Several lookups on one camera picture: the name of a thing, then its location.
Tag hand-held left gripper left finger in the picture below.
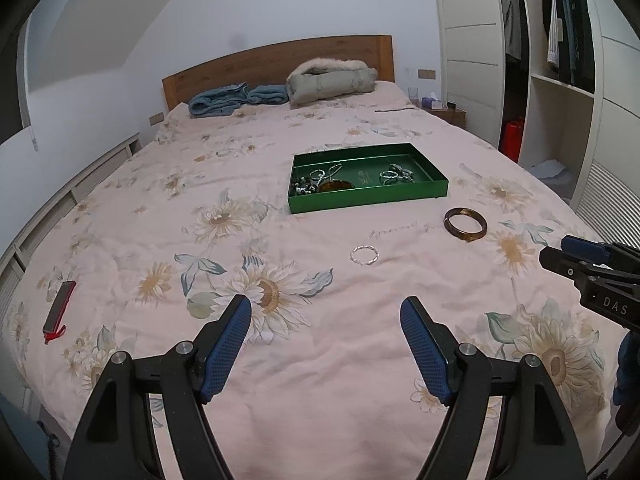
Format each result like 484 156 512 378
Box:
62 294 252 480

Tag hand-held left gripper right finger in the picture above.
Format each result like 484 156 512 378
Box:
400 296 586 480

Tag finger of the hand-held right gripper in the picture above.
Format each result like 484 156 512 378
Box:
538 245 593 283
559 235 615 265

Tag twisted silver bracelet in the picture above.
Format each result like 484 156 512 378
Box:
349 244 381 265

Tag dark brown bangle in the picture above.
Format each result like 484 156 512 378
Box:
443 206 488 242

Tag green rectangular tray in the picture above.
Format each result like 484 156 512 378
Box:
287 142 450 215

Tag silver chain necklace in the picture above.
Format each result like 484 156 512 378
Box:
309 163 345 182

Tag person's right forearm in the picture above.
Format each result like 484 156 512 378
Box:
614 331 640 438

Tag white papers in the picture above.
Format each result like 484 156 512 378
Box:
531 159 574 187

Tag red canister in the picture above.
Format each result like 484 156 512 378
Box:
499 118 525 162

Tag red and black case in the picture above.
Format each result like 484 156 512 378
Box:
42 280 78 345

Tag wooden nightstand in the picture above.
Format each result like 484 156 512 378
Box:
439 104 467 129

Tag dark hanging clothes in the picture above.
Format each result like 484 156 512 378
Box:
541 0 597 87

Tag white low slatted cabinet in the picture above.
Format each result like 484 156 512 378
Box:
0 132 142 321

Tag white wardrobe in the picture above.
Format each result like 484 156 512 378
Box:
429 0 640 246

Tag grey hanging garment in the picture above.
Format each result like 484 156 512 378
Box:
498 0 524 59

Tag blue folded blanket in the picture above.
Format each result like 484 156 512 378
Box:
188 82 290 119

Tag grey fur-trimmed coat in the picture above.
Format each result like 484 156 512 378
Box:
285 57 379 107

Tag wooden headboard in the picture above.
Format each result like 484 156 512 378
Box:
161 35 395 111

